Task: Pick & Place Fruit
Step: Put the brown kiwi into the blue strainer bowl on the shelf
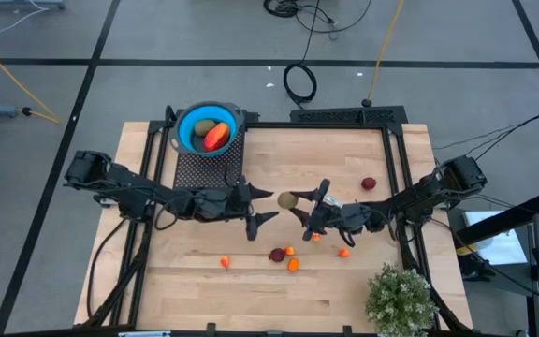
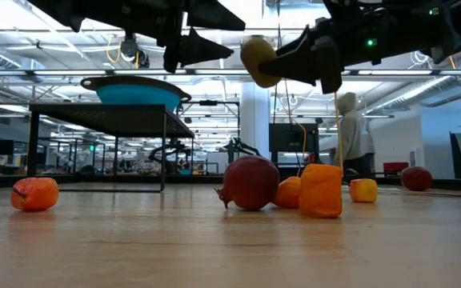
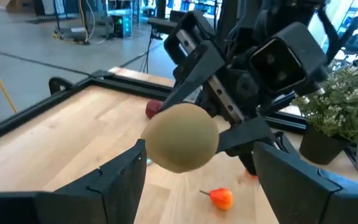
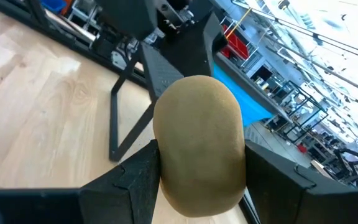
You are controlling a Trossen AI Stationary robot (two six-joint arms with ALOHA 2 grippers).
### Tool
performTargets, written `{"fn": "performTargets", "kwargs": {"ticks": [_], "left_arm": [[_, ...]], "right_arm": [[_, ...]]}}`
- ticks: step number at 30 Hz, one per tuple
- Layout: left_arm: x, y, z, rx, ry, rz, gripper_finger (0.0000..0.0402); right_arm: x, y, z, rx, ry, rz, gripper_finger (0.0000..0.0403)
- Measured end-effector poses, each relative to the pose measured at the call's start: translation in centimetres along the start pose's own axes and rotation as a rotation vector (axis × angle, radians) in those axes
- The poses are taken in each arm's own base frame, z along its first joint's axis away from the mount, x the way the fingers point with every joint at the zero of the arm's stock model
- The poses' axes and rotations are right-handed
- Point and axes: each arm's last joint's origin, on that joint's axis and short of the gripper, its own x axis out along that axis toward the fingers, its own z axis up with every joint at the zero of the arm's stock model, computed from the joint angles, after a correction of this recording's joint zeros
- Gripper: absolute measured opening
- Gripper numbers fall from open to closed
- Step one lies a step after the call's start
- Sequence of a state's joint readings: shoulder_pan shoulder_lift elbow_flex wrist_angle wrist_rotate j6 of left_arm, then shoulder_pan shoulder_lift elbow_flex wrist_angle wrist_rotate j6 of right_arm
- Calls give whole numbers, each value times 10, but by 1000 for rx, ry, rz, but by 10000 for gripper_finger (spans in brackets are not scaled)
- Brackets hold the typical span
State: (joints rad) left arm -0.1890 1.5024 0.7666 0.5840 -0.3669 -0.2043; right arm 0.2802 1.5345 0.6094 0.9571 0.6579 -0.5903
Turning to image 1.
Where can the yellow tag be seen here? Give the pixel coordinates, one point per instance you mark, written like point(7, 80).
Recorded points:
point(463, 250)

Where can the round orange fruit with stem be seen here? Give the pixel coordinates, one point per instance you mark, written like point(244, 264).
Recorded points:
point(224, 261)

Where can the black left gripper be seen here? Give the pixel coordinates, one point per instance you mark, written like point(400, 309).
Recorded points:
point(218, 203)

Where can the tall orange block fruit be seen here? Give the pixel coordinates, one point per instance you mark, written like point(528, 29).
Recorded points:
point(293, 265)

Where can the green-white potted plant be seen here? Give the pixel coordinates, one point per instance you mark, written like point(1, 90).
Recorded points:
point(400, 299)

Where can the white flat panel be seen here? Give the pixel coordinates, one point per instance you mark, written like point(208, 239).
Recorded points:
point(503, 253)

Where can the yellow-orange cube fruit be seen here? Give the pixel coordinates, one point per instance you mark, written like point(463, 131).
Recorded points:
point(316, 238)

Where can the dark red pomegranate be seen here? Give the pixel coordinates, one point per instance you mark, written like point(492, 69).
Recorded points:
point(277, 255)

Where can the black aluminium table frame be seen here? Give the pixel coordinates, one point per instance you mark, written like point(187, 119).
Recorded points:
point(297, 125)

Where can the grey flat plate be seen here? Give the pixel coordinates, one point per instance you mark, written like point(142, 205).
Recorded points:
point(143, 334)

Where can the black perforated box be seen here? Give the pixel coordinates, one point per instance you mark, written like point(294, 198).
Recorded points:
point(339, 115)

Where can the black diagonal beam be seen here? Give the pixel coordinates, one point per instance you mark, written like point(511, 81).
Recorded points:
point(508, 217)

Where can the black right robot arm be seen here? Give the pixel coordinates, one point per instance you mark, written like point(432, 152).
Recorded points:
point(424, 196)

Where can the teardrop orange fruit with stem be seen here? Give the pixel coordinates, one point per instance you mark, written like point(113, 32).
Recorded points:
point(289, 251)

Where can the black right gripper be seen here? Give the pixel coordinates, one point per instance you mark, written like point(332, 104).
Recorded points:
point(344, 217)

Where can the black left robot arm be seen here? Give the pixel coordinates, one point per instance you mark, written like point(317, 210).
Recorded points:
point(129, 185)

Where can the blue collapsible bowl grey rim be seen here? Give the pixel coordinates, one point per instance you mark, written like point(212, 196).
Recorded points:
point(185, 122)

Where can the orange-red fruit with stem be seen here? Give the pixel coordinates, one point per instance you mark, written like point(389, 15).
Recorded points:
point(344, 253)

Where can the orange-red mango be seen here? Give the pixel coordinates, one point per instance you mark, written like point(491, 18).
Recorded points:
point(216, 136)

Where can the black mesh metal rack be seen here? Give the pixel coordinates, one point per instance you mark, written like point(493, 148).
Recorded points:
point(204, 171)

